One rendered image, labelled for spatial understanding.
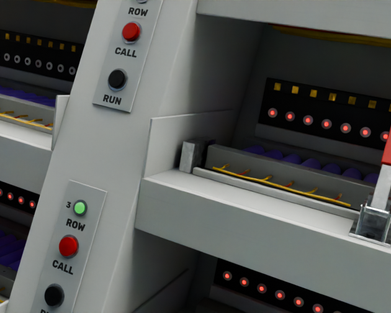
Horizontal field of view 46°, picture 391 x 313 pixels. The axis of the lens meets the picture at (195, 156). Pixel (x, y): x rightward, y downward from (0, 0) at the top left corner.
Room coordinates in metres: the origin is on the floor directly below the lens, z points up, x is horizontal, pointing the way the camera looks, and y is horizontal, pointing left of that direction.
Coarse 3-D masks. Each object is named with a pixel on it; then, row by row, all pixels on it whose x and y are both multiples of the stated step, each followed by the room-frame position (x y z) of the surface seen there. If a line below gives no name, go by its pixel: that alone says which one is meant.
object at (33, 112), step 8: (0, 96) 0.51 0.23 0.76; (8, 96) 0.52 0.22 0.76; (0, 104) 0.51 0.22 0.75; (8, 104) 0.50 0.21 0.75; (16, 104) 0.50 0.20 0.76; (24, 104) 0.49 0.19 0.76; (32, 104) 0.49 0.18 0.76; (40, 104) 0.50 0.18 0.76; (0, 112) 0.51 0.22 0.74; (8, 112) 0.50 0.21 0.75; (16, 112) 0.50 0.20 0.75; (24, 112) 0.50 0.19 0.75; (32, 112) 0.49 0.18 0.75; (40, 112) 0.49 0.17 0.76; (48, 112) 0.48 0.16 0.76; (16, 120) 0.48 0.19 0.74; (32, 120) 0.48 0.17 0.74; (40, 120) 0.48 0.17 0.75; (48, 120) 0.48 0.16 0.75; (48, 128) 0.46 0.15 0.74
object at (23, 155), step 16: (16, 80) 0.67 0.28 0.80; (32, 80) 0.66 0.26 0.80; (48, 80) 0.65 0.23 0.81; (64, 80) 0.64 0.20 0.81; (64, 96) 0.41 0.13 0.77; (64, 112) 0.41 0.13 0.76; (0, 128) 0.47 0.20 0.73; (16, 128) 0.48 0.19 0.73; (0, 144) 0.44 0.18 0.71; (16, 144) 0.43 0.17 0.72; (32, 144) 0.43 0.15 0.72; (48, 144) 0.43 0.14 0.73; (0, 160) 0.44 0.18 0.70; (16, 160) 0.44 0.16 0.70; (32, 160) 0.43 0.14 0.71; (48, 160) 0.42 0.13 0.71; (0, 176) 0.45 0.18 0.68; (16, 176) 0.44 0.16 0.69; (32, 176) 0.43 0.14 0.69
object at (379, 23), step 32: (224, 0) 0.38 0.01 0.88; (256, 0) 0.37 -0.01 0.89; (288, 0) 0.36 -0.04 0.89; (320, 0) 0.34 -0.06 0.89; (352, 0) 0.34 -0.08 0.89; (384, 0) 0.33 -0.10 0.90; (288, 32) 0.51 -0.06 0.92; (320, 32) 0.47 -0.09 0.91; (352, 32) 0.34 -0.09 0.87; (384, 32) 0.33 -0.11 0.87
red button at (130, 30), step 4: (128, 24) 0.39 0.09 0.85; (132, 24) 0.39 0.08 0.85; (136, 24) 0.39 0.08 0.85; (124, 28) 0.39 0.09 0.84; (128, 28) 0.39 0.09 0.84; (132, 28) 0.39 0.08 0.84; (136, 28) 0.39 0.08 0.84; (124, 32) 0.39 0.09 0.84; (128, 32) 0.39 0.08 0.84; (132, 32) 0.39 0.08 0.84; (136, 32) 0.39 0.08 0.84; (124, 36) 0.39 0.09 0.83; (128, 36) 0.39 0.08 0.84; (132, 36) 0.39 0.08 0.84; (136, 36) 0.39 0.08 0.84; (128, 40) 0.39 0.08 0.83; (132, 40) 0.39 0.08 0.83
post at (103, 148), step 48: (192, 0) 0.38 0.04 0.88; (96, 48) 0.41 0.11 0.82; (192, 48) 0.40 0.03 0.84; (240, 48) 0.51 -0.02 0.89; (144, 96) 0.39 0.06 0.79; (192, 96) 0.43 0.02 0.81; (240, 96) 0.55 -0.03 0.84; (96, 144) 0.40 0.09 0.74; (144, 144) 0.38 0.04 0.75; (48, 192) 0.41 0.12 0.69; (48, 240) 0.41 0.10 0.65; (96, 240) 0.39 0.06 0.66; (144, 240) 0.41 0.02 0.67; (96, 288) 0.38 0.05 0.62; (144, 288) 0.44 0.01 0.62
